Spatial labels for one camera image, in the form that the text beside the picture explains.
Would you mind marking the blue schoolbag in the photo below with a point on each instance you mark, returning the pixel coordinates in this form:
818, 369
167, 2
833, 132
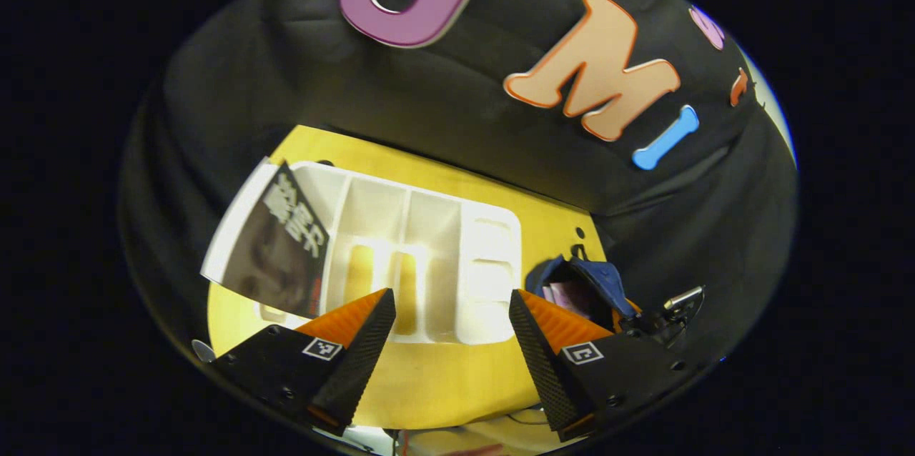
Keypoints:
607, 281

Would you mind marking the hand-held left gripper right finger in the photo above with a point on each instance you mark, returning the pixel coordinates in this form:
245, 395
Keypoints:
543, 367

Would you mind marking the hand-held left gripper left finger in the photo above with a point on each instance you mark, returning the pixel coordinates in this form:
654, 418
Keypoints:
361, 363

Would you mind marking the pink purple book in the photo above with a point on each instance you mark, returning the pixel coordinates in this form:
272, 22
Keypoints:
565, 296

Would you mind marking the black and white face book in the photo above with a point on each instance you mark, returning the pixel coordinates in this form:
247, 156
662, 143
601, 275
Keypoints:
282, 256

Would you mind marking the white bookshelf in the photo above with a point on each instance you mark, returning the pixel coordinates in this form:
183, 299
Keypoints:
486, 277

